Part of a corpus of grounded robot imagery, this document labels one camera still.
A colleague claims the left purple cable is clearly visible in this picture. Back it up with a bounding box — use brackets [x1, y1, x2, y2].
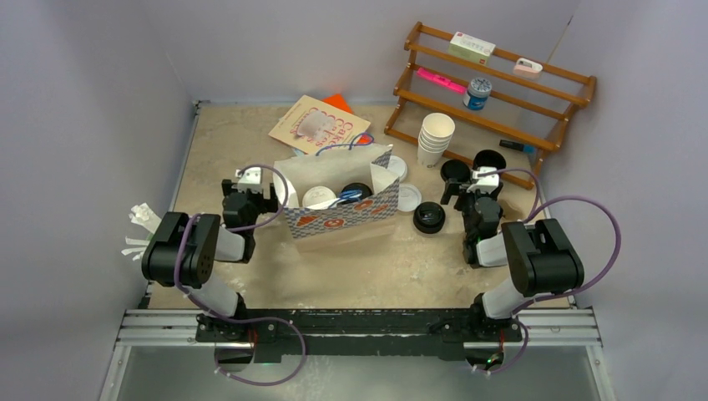
[174, 164, 308, 388]

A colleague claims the checkered paper bakery bag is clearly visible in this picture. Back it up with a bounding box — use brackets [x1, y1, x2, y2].
[273, 143, 401, 251]

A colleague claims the cakes recipe book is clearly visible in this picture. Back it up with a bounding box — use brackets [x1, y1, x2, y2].
[268, 95, 371, 155]

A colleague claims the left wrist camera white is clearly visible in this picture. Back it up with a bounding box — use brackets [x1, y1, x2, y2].
[235, 167, 263, 194]

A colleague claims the white cup lid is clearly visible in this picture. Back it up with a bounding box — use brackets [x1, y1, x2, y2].
[397, 183, 422, 213]
[301, 185, 338, 210]

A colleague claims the pink white tape dispenser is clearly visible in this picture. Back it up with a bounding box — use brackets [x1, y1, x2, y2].
[513, 58, 544, 80]

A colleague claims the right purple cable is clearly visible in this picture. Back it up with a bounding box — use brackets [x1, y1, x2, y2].
[470, 168, 623, 378]

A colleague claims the stack of black lids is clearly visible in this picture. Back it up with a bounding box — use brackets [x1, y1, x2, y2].
[412, 201, 446, 234]

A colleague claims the black paper cup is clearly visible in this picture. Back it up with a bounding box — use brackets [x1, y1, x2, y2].
[472, 150, 507, 170]

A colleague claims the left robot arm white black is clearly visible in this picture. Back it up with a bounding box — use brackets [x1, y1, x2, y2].
[141, 179, 283, 342]

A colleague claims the pink highlighter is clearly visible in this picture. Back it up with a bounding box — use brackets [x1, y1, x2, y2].
[416, 68, 467, 94]

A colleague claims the purple cable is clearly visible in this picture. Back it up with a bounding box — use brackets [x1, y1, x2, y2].
[174, 164, 308, 388]
[470, 168, 623, 378]

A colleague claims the wooden shelf rack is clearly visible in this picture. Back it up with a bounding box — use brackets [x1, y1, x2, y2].
[384, 21, 597, 175]

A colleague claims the orange paper bag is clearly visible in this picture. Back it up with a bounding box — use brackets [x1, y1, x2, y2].
[321, 94, 373, 145]

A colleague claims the black flat lid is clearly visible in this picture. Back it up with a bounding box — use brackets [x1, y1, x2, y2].
[440, 159, 471, 182]

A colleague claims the blue white jar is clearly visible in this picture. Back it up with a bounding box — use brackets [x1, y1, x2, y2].
[463, 77, 493, 111]

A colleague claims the black blue marker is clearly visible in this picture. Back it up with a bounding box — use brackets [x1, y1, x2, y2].
[498, 140, 535, 154]

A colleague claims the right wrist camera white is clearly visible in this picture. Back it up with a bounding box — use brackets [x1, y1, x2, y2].
[466, 166, 500, 194]

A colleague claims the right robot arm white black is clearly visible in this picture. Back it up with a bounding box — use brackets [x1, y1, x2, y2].
[441, 179, 584, 340]

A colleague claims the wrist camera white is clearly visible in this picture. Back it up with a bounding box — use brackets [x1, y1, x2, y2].
[235, 167, 263, 194]
[466, 166, 500, 194]

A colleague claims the stack of white paper cups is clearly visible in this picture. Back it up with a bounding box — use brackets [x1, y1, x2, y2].
[417, 113, 456, 168]

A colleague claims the white green box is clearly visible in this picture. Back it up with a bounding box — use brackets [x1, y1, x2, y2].
[447, 32, 496, 65]

